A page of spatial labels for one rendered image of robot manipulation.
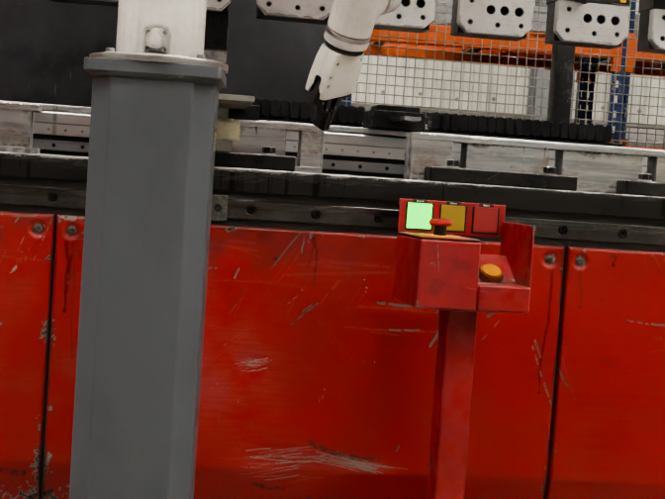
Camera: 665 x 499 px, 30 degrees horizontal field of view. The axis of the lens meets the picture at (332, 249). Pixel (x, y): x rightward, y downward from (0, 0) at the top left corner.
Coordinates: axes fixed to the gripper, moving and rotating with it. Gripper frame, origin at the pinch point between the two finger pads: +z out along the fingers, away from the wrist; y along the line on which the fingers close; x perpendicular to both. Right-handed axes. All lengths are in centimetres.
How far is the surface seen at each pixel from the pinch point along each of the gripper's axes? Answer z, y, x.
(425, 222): 4.1, 3.8, 30.7
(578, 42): -20, -47, 22
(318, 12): -14.7, -7.4, -13.7
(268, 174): 9.0, 13.3, 1.2
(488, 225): 2.7, -5.4, 38.1
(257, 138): 9.0, 5.0, -10.2
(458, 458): 33, 15, 59
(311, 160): 10.8, -2.0, -1.3
